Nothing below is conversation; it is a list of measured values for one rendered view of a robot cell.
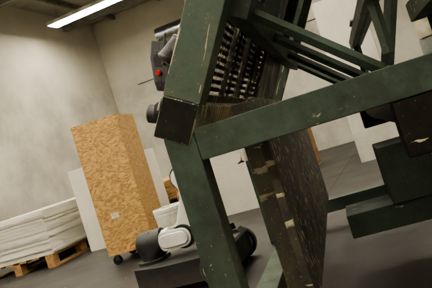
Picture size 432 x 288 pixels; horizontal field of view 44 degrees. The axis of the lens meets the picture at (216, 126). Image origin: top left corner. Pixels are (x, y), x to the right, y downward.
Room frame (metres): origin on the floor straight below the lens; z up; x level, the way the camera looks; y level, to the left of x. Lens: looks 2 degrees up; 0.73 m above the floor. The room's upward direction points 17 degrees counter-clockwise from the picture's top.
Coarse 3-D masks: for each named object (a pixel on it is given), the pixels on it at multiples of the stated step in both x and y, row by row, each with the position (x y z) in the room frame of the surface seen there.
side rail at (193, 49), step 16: (192, 0) 1.46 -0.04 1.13; (208, 0) 1.45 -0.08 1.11; (224, 0) 1.44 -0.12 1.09; (192, 16) 1.46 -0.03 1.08; (208, 16) 1.45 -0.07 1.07; (224, 16) 1.48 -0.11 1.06; (192, 32) 1.47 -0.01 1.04; (208, 32) 1.46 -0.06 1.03; (176, 48) 1.48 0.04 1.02; (192, 48) 1.47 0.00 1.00; (208, 48) 1.46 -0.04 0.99; (176, 64) 1.48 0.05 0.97; (192, 64) 1.47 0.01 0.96; (208, 64) 1.46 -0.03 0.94; (176, 80) 1.48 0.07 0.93; (192, 80) 1.48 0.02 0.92; (208, 80) 1.50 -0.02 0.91; (176, 96) 1.49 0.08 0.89; (192, 96) 1.48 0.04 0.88
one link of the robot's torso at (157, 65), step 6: (156, 42) 3.10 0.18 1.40; (162, 42) 3.09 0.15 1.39; (156, 48) 3.11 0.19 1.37; (162, 48) 3.10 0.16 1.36; (150, 54) 3.12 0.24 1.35; (156, 54) 3.11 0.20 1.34; (156, 60) 3.11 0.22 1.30; (162, 60) 3.06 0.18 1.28; (156, 66) 3.11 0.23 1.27; (162, 66) 3.10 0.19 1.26; (168, 66) 3.07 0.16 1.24; (156, 72) 3.09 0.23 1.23; (162, 72) 3.11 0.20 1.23; (156, 78) 3.12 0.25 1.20; (162, 78) 3.11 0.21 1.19; (156, 84) 3.13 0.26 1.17; (162, 84) 3.12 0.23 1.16; (162, 90) 3.14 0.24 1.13
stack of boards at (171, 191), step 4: (168, 176) 10.38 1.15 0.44; (164, 180) 8.97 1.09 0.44; (168, 180) 8.52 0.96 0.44; (164, 184) 8.35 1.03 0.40; (168, 184) 8.48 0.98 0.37; (168, 188) 8.45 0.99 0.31; (172, 188) 8.58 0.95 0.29; (176, 188) 8.69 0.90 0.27; (168, 192) 8.39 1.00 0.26; (172, 192) 8.56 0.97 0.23; (176, 192) 8.64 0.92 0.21; (168, 196) 8.35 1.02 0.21; (172, 196) 8.51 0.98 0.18; (176, 196) 8.61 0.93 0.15; (172, 200) 9.56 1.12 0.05; (176, 200) 9.70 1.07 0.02
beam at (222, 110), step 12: (168, 96) 1.50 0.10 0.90; (168, 108) 1.49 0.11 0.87; (180, 108) 1.48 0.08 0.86; (192, 108) 1.48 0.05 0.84; (204, 108) 1.54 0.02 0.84; (216, 108) 1.69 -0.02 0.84; (228, 108) 1.89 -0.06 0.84; (168, 120) 1.49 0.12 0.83; (180, 120) 1.49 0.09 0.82; (192, 120) 1.48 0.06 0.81; (204, 120) 1.58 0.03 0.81; (216, 120) 1.74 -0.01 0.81; (156, 132) 1.50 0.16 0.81; (168, 132) 1.50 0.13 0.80; (180, 132) 1.49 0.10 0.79; (192, 132) 1.49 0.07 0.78
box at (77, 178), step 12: (156, 168) 6.87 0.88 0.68; (72, 180) 6.18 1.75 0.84; (84, 180) 6.14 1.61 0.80; (156, 180) 6.78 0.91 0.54; (84, 192) 6.15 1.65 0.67; (84, 204) 6.16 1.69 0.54; (84, 216) 6.18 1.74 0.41; (96, 216) 6.13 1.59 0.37; (84, 228) 6.19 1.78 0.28; (96, 228) 6.14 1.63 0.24; (96, 240) 6.16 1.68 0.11
